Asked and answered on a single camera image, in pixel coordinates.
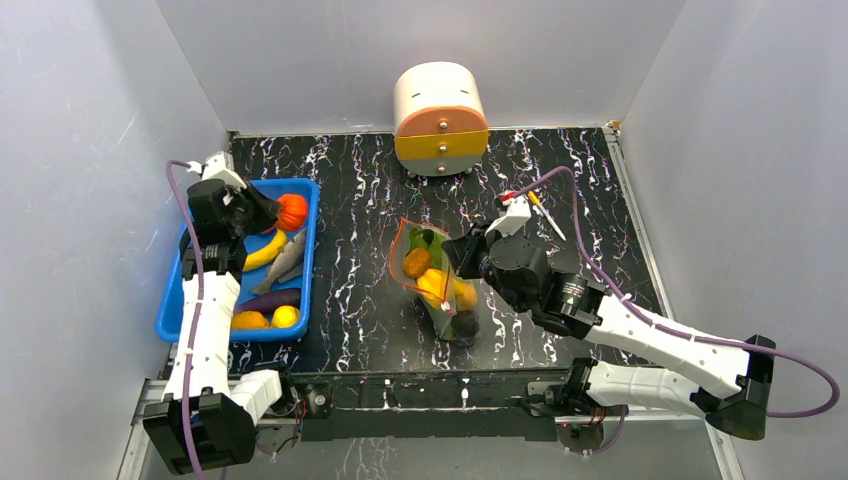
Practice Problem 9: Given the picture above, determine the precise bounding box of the round three-drawer mini cabinet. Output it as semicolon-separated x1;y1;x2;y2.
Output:
393;61;489;177

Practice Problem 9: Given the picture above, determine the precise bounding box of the yellow toy lemon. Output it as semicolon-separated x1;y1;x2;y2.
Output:
270;305;300;329

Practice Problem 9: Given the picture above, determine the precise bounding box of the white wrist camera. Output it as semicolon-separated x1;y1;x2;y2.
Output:
485;190;532;240
186;151;248;193

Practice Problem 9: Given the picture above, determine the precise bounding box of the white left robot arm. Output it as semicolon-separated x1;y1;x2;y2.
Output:
143;179;299;475

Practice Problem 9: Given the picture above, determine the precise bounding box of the yellow toy bell pepper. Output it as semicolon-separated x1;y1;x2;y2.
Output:
416;268;456;311

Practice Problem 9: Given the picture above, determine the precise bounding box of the yellow-orange toy walnut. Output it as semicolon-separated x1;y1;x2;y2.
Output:
230;311;269;330

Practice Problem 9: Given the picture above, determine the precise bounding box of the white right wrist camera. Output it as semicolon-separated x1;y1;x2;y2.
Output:
485;190;532;240

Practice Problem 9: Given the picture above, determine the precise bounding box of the blue plastic bin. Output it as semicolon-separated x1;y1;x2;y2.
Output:
154;178;320;343

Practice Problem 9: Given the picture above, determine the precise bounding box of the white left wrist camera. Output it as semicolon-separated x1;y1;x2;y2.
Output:
186;151;248;193

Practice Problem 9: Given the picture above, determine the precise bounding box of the yellow toy banana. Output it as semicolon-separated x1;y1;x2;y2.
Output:
243;229;288;272

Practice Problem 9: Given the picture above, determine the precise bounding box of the orange-yellow toy fruit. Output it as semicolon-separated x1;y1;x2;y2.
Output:
453;278;478;312

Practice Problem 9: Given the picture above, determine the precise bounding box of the orange toy pumpkin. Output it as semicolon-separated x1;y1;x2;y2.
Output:
274;193;309;233

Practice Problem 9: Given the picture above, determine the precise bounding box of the green leafy vegetable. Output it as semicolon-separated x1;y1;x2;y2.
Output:
407;226;447;269

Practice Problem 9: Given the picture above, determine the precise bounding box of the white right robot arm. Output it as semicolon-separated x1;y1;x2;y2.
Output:
441;227;776;440

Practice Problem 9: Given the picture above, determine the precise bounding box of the purple toy eggplant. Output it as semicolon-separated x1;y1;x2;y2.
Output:
233;288;301;315

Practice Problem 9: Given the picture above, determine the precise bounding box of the clear red-zipper zip bag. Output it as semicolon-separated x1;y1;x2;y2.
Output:
388;218;480;347

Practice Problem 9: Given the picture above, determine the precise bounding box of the dark purple toy fruit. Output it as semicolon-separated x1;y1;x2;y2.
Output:
450;310;480;341

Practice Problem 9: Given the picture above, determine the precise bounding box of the grey toy fish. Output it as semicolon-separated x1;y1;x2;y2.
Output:
250;230;307;295

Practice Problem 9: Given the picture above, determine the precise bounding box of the yellow-tipped white pen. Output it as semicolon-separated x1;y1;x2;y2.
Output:
526;191;567;242

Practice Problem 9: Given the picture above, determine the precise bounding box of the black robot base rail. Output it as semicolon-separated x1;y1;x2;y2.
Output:
293;368;601;442

